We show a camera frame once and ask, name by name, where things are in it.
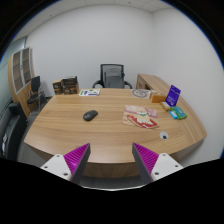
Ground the white printed paper sheet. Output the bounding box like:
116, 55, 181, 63
78, 88, 101, 98

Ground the black computer mouse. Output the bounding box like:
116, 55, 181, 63
82, 109, 99, 122

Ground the small black visitor chair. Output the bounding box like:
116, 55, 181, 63
26, 75, 47, 113

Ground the large brown cardboard box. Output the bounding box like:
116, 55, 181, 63
61, 75, 80, 96

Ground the green packet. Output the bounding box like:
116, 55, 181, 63
171, 106, 188, 120

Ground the wooden side desk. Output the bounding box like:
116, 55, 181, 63
135, 73, 172, 96

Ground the small brown cardboard box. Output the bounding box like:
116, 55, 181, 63
51, 79, 65, 96

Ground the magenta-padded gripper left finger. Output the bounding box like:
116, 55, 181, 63
40, 142, 92, 185

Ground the small blue packet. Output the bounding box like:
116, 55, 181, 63
168, 110, 179, 120

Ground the small yellow box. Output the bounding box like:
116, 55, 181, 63
159, 100, 173, 112

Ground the black armchair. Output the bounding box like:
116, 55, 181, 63
0, 102, 28, 161

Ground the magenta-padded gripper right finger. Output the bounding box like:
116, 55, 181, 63
131, 142, 184, 185

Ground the white desk cable grommet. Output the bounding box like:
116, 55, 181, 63
159, 130, 170, 141

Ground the black mesh office chair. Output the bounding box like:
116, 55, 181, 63
92, 63, 133, 90

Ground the wooden shelf unit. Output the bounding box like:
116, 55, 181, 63
7, 46, 38, 118

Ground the cartoon print mouse pad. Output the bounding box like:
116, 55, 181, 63
121, 104, 160, 130

